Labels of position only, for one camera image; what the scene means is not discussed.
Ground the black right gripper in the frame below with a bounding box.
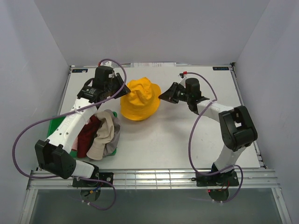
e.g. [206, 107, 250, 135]
[158, 83, 191, 104]

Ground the yellow bucket hat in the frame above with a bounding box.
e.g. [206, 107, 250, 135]
[120, 77, 161, 121]

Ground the dark red bucket hat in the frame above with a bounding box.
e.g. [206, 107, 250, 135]
[77, 115, 101, 158]

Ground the pink bucket hat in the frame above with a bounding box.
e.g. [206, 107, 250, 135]
[71, 137, 78, 151]

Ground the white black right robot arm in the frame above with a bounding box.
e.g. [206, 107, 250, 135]
[159, 78, 258, 185]

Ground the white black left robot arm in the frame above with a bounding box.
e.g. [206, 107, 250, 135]
[35, 65, 130, 187]

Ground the beige bucket hat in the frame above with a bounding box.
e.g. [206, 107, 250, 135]
[87, 110, 114, 161]

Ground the dark label sticker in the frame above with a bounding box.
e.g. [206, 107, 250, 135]
[212, 66, 229, 71]

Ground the left corner label sticker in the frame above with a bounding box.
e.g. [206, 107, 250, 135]
[72, 69, 88, 73]

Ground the grey bucket hat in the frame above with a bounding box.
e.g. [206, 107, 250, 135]
[103, 111, 121, 157]

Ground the green plastic bin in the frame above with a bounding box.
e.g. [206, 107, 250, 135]
[47, 112, 118, 156]

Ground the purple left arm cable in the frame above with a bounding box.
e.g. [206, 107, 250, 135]
[12, 58, 128, 180]

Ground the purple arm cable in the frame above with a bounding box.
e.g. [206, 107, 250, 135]
[12, 58, 128, 180]
[178, 71, 244, 204]

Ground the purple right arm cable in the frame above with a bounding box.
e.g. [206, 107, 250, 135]
[178, 71, 244, 204]

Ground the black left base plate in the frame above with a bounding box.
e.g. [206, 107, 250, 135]
[72, 172, 114, 188]

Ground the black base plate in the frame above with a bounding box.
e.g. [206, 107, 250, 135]
[191, 170, 239, 187]
[72, 172, 114, 188]

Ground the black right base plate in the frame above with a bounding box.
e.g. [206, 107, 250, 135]
[191, 170, 239, 187]

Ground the aluminium table frame rail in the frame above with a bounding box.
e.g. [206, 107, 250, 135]
[27, 168, 280, 190]

